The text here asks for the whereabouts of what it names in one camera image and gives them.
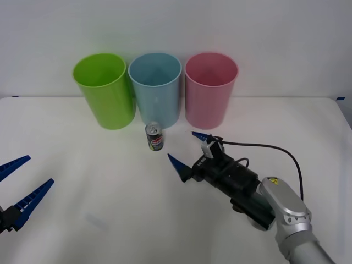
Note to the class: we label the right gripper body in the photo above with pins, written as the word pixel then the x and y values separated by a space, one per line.
pixel 209 170

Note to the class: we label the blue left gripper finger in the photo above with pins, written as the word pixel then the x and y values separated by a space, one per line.
pixel 33 198
pixel 13 165

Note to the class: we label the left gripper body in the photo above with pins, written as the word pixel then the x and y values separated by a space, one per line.
pixel 2 218

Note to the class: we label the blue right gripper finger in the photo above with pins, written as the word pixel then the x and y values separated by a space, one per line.
pixel 180 166
pixel 199 135

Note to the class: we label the black drink can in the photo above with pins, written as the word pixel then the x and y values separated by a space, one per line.
pixel 155 140

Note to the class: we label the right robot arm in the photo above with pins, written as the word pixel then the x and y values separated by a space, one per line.
pixel 286 203

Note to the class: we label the pink plastic bin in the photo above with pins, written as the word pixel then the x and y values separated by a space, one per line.
pixel 209 107

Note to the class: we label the pale blue plastic bin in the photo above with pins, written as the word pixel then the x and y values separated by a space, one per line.
pixel 158 104

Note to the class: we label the green plastic bin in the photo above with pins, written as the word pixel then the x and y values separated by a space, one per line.
pixel 107 107

